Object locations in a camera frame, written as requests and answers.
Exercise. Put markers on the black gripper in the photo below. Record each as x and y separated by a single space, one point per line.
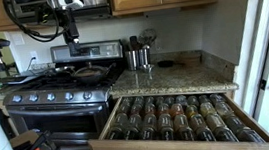
70 34

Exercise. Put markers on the wooden spice drawer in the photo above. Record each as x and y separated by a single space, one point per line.
203 121

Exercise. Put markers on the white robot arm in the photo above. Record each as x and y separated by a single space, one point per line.
57 5

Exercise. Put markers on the range hood microwave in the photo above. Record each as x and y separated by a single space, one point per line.
37 11

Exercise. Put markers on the frying pan with glass lid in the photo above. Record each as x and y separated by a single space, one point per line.
92 73

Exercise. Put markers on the perforated steel utensil holder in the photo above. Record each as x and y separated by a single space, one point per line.
132 60

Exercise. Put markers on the stainless steel gas stove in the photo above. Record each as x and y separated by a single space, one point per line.
73 112

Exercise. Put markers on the small dark dish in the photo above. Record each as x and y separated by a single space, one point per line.
165 64

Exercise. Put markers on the wall power outlet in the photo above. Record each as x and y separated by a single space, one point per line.
34 56

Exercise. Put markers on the wire whisk utensil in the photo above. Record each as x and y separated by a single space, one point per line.
147 37

